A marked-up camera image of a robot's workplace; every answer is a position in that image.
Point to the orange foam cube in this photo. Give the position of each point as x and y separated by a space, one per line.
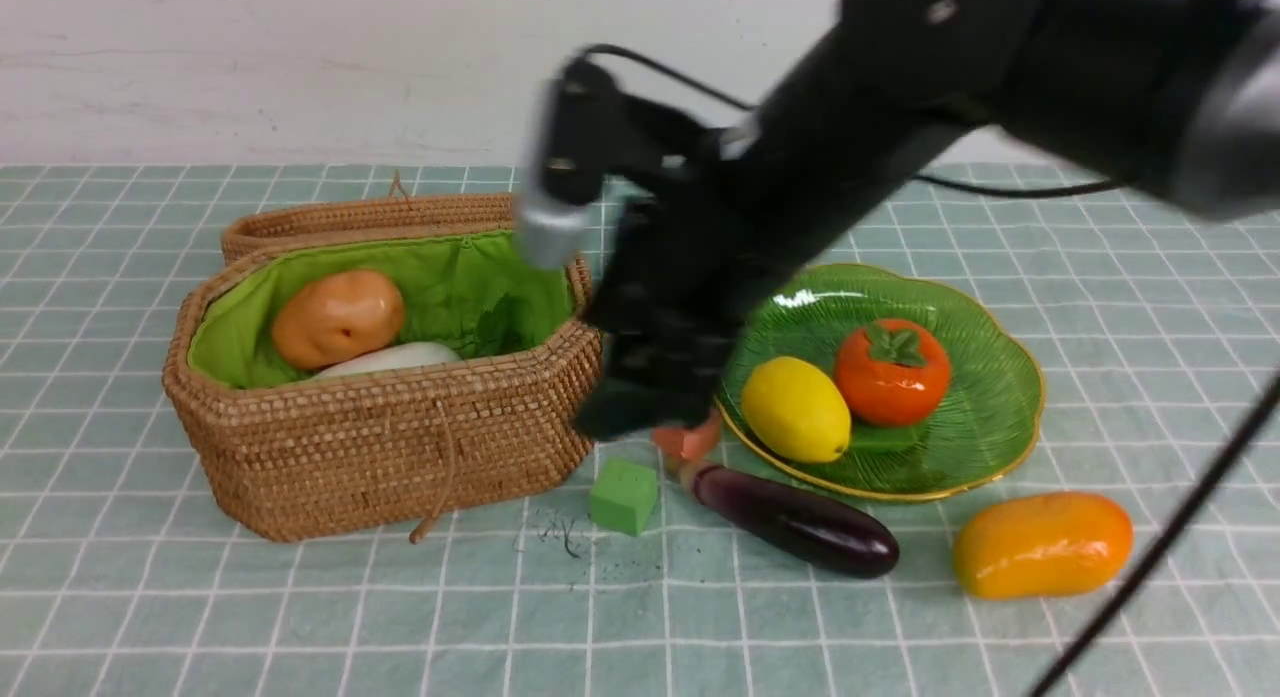
689 444

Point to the yellow lemon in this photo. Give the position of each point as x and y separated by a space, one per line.
796 411

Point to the green glass leaf plate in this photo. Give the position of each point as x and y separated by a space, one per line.
985 427

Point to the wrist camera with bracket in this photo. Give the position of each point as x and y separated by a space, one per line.
588 129

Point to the purple eggplant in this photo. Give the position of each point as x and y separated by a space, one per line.
816 529

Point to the woven rattan basket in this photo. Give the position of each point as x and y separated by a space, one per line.
291 457

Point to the orange carrot with leaves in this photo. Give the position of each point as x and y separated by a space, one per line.
501 330

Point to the white radish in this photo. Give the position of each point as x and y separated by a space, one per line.
407 355

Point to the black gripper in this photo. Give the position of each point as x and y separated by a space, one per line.
689 266

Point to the green checkered tablecloth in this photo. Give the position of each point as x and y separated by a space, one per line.
122 578

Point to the brown potato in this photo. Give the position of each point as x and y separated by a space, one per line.
338 318

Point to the woven rattan basket lid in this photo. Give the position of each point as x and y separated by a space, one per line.
395 214

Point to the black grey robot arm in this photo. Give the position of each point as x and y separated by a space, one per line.
1174 98

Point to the yellow orange mango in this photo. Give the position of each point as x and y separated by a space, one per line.
1058 544

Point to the green foam cube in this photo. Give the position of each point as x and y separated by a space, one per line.
623 496

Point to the orange persimmon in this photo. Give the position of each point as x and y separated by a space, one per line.
892 373

